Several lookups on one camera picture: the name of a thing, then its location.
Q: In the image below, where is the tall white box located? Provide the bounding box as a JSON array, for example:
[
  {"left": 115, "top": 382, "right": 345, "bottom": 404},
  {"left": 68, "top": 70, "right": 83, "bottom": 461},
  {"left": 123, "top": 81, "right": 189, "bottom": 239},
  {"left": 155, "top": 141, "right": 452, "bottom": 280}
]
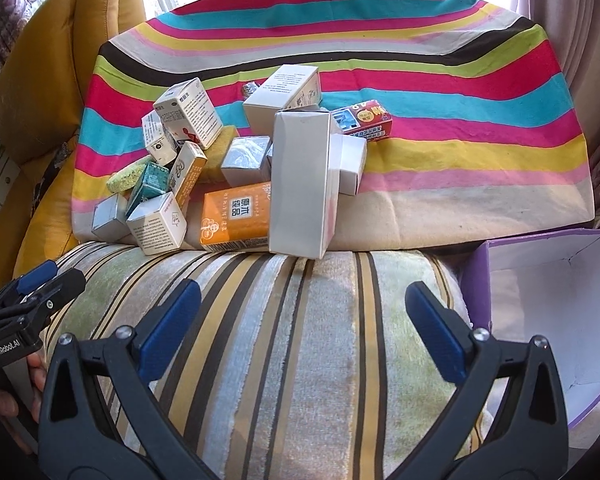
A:
[{"left": 268, "top": 109, "right": 337, "bottom": 260}]

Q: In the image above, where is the white box red figure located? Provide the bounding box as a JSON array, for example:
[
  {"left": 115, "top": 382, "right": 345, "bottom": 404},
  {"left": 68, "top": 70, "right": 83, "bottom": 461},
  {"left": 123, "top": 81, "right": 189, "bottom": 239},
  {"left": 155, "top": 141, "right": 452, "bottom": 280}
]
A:
[{"left": 153, "top": 77, "right": 224, "bottom": 151}]

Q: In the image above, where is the red and blue box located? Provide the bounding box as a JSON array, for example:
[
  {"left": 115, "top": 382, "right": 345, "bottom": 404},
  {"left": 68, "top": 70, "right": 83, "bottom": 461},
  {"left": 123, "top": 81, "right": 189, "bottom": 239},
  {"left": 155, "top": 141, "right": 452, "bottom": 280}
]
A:
[{"left": 330, "top": 100, "right": 395, "bottom": 144}]

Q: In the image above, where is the white box silver top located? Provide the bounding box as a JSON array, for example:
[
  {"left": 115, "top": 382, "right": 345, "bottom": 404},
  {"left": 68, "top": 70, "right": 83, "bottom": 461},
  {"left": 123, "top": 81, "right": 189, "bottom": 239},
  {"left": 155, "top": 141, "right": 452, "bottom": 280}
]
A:
[{"left": 126, "top": 191, "right": 188, "bottom": 256}]

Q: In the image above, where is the orange and white box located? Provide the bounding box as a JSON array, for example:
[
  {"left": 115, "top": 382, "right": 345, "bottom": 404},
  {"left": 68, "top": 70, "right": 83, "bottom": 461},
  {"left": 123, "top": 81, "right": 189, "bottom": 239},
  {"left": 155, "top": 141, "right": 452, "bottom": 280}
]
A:
[{"left": 200, "top": 181, "right": 272, "bottom": 254}]

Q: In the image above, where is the small silver box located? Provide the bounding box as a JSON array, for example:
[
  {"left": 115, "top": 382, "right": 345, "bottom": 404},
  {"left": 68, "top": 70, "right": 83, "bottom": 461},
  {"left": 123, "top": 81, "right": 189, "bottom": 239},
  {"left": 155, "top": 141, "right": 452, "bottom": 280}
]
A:
[{"left": 91, "top": 194, "right": 131, "bottom": 244}]

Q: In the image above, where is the teal box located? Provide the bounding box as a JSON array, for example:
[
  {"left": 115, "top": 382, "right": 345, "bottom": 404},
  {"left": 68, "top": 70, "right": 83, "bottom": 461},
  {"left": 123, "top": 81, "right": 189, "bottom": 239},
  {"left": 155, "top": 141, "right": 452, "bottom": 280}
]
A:
[{"left": 125, "top": 161, "right": 171, "bottom": 221}]

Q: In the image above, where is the colourful striped cloth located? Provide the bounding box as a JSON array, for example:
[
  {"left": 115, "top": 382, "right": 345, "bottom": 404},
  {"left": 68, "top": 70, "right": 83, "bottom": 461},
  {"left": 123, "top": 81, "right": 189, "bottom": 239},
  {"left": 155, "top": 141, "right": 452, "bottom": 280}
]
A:
[{"left": 71, "top": 0, "right": 596, "bottom": 253}]

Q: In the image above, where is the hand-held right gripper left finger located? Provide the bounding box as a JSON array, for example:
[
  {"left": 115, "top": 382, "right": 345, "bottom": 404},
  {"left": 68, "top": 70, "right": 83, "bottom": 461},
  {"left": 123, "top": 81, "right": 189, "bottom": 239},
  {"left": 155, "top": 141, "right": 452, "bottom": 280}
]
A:
[{"left": 39, "top": 279, "right": 216, "bottom": 480}]

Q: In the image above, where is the large white text box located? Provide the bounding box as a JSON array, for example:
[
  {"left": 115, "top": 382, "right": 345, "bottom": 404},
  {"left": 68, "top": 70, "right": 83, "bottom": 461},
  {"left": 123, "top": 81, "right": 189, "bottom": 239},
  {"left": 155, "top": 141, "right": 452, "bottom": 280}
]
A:
[{"left": 243, "top": 65, "right": 322, "bottom": 136}]

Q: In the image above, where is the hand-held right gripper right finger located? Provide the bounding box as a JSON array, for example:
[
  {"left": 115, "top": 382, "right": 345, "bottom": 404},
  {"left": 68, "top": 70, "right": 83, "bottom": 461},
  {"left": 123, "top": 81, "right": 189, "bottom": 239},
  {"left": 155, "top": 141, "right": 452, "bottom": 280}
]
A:
[{"left": 395, "top": 281, "right": 568, "bottom": 480}]

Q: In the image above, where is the person's left hand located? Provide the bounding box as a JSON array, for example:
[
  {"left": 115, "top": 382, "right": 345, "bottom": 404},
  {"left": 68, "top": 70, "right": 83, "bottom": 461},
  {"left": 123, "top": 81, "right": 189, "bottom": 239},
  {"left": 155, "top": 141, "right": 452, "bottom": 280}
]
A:
[{"left": 0, "top": 353, "right": 47, "bottom": 453}]

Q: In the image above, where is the silver foil box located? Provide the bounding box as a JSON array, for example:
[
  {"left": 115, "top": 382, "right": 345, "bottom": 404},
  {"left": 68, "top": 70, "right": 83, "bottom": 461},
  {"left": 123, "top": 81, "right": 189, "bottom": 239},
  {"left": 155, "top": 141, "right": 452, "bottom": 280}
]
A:
[{"left": 221, "top": 136, "right": 273, "bottom": 189}]

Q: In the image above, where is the yellow armchair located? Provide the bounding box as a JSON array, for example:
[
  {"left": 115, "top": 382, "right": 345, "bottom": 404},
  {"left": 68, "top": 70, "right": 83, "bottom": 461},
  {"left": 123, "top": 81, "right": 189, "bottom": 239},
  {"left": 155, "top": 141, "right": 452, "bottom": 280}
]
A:
[{"left": 0, "top": 0, "right": 147, "bottom": 261}]

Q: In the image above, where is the purple cardboard box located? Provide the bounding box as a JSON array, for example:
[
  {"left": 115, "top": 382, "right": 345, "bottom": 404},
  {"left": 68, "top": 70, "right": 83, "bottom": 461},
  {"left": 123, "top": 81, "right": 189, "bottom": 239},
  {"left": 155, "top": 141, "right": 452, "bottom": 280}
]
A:
[{"left": 459, "top": 228, "right": 600, "bottom": 428}]

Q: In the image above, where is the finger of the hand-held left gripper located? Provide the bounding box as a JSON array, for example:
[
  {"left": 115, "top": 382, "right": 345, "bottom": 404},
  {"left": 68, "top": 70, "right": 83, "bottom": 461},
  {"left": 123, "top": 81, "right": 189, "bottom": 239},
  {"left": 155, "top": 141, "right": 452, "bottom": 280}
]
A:
[
  {"left": 0, "top": 268, "right": 87, "bottom": 328},
  {"left": 0, "top": 260, "right": 59, "bottom": 311}
]

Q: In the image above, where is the white and gold box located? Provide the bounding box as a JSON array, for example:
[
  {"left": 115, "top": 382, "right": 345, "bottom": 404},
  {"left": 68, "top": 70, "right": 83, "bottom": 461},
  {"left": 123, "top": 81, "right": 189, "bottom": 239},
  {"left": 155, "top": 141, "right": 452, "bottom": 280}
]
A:
[{"left": 170, "top": 141, "right": 209, "bottom": 207}]

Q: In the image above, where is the yellow sponge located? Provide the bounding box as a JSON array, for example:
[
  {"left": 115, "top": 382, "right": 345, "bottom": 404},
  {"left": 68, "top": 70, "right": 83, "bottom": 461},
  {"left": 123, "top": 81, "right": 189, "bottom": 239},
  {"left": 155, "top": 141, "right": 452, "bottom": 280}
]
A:
[{"left": 199, "top": 126, "right": 241, "bottom": 184}]

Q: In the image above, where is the beige striped plush blanket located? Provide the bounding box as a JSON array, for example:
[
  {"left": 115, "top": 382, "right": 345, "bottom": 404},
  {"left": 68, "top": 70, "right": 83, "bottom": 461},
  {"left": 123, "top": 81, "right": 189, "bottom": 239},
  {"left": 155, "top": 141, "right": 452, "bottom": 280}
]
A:
[{"left": 40, "top": 240, "right": 486, "bottom": 480}]

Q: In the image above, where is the black and white box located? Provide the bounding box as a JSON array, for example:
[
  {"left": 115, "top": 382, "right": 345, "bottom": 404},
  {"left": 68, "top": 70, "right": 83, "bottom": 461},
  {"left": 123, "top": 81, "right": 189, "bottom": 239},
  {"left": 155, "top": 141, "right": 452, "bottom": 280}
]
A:
[{"left": 141, "top": 110, "right": 179, "bottom": 167}]

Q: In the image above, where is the green sponge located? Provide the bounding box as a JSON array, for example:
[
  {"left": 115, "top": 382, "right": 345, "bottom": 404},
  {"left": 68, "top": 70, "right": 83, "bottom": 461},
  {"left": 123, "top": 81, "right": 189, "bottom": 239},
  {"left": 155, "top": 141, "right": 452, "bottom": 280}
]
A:
[{"left": 106, "top": 155, "right": 154, "bottom": 195}]

